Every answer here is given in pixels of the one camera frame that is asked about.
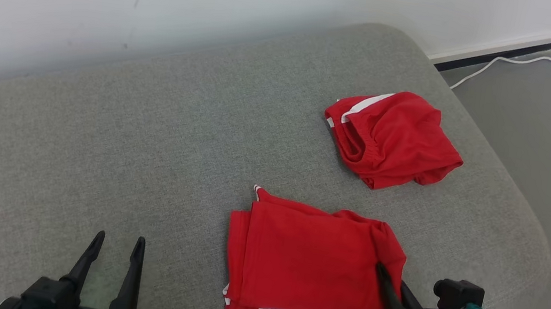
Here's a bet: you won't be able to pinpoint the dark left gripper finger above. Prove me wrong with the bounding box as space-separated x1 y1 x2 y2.
109 233 148 309
60 226 107 296

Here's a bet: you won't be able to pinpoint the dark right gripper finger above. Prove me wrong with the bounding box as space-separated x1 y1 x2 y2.
397 281 426 309
370 262 417 309

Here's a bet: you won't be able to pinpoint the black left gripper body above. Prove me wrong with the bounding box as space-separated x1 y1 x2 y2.
0 272 139 309

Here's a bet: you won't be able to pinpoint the red jersey with white sleeves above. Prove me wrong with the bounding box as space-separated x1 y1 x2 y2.
217 182 415 309

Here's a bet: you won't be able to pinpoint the red shorts with white stripe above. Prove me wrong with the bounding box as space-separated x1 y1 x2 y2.
315 80 473 202

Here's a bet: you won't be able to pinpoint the grey fabric sofa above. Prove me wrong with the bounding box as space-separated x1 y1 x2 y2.
0 0 551 309

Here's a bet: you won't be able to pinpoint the white floor cable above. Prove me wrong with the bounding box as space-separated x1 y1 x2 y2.
449 43 551 104

